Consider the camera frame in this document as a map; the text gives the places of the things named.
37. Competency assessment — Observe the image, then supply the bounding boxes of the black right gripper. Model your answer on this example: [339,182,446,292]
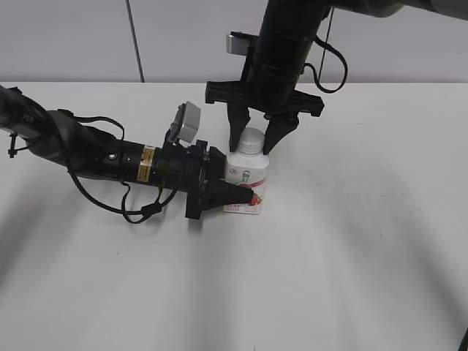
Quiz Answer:
[205,54,325,154]

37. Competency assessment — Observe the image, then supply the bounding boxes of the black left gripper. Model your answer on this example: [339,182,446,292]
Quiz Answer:
[155,140,254,219]

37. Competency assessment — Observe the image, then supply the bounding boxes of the white bottle cap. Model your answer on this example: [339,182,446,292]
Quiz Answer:
[237,127,265,155]

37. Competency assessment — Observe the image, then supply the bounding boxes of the white yili yogurt bottle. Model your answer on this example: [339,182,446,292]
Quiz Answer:
[223,150,269,215]

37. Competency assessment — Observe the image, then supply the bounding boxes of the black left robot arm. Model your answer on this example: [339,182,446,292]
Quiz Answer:
[1,88,254,224]

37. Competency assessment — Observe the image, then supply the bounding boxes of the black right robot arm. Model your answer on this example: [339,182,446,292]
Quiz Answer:
[205,1,467,155]

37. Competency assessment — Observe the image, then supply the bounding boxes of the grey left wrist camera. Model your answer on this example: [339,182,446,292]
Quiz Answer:
[167,101,201,143]

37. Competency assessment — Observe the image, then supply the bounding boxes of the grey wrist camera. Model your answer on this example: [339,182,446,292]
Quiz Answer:
[167,101,201,143]
[226,31,257,56]

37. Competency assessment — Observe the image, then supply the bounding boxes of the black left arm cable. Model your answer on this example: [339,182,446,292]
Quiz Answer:
[7,116,180,224]

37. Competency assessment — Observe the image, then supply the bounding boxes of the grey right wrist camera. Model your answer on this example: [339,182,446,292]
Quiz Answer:
[226,31,257,56]

